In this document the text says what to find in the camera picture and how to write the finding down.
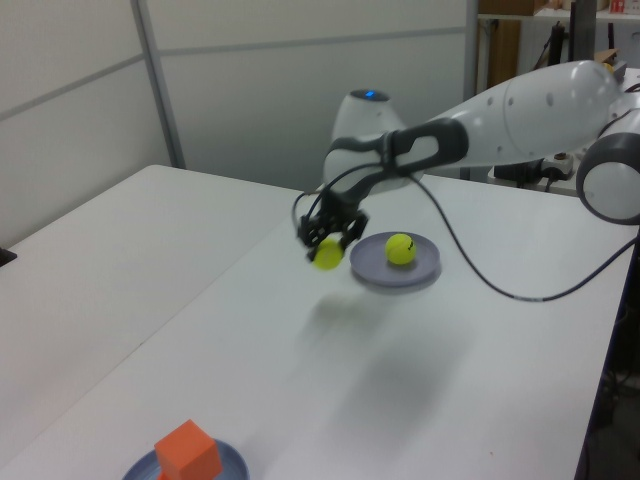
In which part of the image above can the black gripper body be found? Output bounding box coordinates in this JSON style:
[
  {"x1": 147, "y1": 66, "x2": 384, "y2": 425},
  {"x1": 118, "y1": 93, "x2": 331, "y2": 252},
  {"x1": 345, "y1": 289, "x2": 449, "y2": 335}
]
[{"x1": 314, "y1": 187, "x2": 369, "y2": 235}]

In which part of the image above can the plain yellow tennis ball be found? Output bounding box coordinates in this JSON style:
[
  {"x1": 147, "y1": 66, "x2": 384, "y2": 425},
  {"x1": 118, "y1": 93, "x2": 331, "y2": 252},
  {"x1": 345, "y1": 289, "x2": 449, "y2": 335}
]
[{"x1": 312, "y1": 238, "x2": 345, "y2": 272}]

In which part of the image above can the tennis ball with black print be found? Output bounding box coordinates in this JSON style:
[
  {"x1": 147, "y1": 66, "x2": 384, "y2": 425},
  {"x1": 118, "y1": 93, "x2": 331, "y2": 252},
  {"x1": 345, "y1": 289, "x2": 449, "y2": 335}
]
[{"x1": 384, "y1": 233, "x2": 417, "y2": 266}]

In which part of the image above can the orange cube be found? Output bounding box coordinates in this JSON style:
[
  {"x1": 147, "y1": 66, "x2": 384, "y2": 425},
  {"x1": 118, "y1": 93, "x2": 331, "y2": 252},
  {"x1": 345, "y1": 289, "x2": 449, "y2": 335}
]
[{"x1": 153, "y1": 419, "x2": 223, "y2": 480}]

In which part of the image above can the purple plate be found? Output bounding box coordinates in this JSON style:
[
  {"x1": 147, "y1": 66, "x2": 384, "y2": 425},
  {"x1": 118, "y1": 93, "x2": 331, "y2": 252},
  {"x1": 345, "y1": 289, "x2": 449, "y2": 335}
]
[{"x1": 349, "y1": 231, "x2": 443, "y2": 290}]

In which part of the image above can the black power box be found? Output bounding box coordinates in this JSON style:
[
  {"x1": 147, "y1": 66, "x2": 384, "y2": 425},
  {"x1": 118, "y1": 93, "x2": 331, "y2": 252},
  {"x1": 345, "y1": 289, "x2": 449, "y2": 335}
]
[{"x1": 494, "y1": 162, "x2": 545, "y2": 189}]

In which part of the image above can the emergency stop button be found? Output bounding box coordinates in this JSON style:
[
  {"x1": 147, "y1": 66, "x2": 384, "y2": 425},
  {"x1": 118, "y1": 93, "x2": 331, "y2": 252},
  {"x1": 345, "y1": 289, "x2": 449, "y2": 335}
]
[{"x1": 542, "y1": 152, "x2": 576, "y2": 181}]

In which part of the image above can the brown cardboard panel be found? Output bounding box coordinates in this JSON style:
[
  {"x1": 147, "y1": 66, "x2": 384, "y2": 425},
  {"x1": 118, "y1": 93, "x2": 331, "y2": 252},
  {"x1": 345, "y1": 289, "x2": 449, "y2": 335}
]
[{"x1": 487, "y1": 20, "x2": 521, "y2": 91}]

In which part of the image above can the blue plate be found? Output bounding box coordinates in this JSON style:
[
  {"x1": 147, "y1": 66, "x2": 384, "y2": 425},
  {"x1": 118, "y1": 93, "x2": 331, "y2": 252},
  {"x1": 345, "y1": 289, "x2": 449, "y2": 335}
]
[{"x1": 122, "y1": 438, "x2": 250, "y2": 480}]

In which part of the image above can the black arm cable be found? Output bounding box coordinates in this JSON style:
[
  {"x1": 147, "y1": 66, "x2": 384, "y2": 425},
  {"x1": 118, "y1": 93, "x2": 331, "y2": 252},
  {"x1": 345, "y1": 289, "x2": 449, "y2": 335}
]
[{"x1": 291, "y1": 167, "x2": 640, "y2": 304}]

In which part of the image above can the black upright post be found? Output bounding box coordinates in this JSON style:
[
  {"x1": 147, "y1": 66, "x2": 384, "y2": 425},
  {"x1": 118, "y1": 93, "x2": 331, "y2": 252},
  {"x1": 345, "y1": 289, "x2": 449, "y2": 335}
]
[{"x1": 548, "y1": 22, "x2": 567, "y2": 66}]

